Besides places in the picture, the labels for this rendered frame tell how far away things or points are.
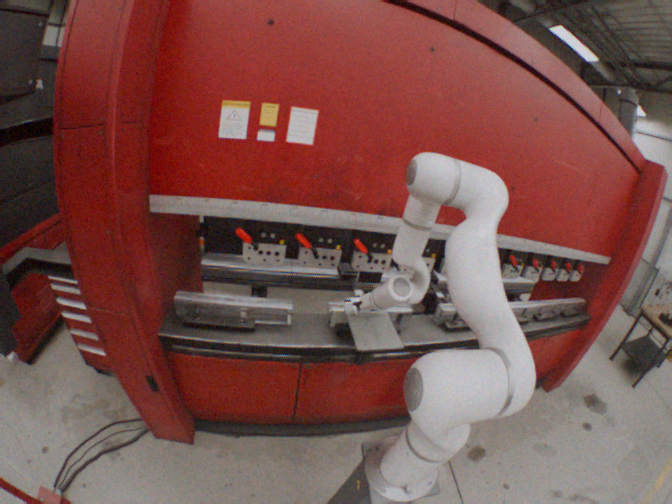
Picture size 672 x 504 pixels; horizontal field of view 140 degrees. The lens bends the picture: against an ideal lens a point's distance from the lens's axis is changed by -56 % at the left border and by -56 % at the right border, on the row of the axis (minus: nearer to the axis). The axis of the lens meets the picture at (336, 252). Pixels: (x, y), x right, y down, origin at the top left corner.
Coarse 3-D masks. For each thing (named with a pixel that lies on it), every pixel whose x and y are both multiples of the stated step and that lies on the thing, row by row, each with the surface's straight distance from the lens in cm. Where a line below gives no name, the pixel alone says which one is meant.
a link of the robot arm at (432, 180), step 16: (416, 160) 54; (432, 160) 53; (448, 160) 55; (416, 176) 53; (432, 176) 52; (448, 176) 53; (416, 192) 54; (432, 192) 53; (448, 192) 54; (416, 208) 72; (432, 208) 72; (416, 224) 73; (432, 224) 75
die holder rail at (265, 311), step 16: (176, 304) 121; (192, 304) 118; (208, 304) 115; (224, 304) 113; (240, 304) 113; (256, 304) 113; (272, 304) 113; (288, 304) 115; (256, 320) 117; (272, 320) 117; (288, 320) 119
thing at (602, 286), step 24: (648, 168) 273; (648, 192) 268; (648, 216) 264; (624, 240) 267; (600, 264) 274; (624, 264) 266; (552, 288) 298; (576, 288) 284; (600, 288) 273; (624, 288) 283; (600, 312) 274; (576, 360) 296; (552, 384) 306
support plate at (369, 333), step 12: (348, 312) 111; (384, 312) 117; (360, 324) 107; (372, 324) 108; (384, 324) 110; (360, 336) 101; (372, 336) 103; (384, 336) 105; (396, 336) 107; (360, 348) 97; (372, 348) 98; (384, 348) 100; (396, 348) 102
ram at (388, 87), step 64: (192, 0) 102; (256, 0) 96; (320, 0) 96; (192, 64) 93; (256, 64) 89; (320, 64) 89; (384, 64) 93; (448, 64) 104; (512, 64) 125; (192, 128) 91; (256, 128) 87; (320, 128) 87; (384, 128) 91; (448, 128) 102; (512, 128) 122; (576, 128) 162; (192, 192) 94; (256, 192) 90; (320, 192) 90; (384, 192) 95; (512, 192) 128; (576, 192) 173; (576, 256) 204
